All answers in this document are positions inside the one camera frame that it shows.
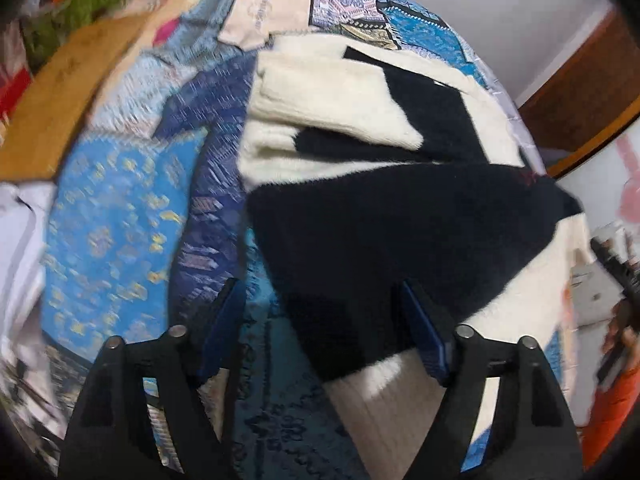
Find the pile of household clutter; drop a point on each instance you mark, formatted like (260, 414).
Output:
(15, 60)

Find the white plastic cabinet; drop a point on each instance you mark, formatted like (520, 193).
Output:
(592, 290)

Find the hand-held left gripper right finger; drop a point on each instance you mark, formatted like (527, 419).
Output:
(425, 335)

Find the blue patchwork blanket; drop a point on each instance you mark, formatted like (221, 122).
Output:
(120, 230)

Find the black and white striped sweater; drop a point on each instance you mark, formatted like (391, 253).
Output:
(375, 235)

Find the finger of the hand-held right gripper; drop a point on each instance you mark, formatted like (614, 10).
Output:
(617, 265)

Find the frosted sliding wardrobe door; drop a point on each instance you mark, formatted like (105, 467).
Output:
(610, 160)

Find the person's orange clothing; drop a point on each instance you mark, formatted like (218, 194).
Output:
(617, 405)

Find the white cloth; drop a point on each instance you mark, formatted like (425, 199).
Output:
(20, 270)

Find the green patterned storage box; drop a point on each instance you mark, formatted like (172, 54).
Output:
(80, 15)

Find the wooden lap table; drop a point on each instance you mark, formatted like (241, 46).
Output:
(65, 90)

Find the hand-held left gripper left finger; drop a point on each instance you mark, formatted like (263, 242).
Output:
(222, 325)

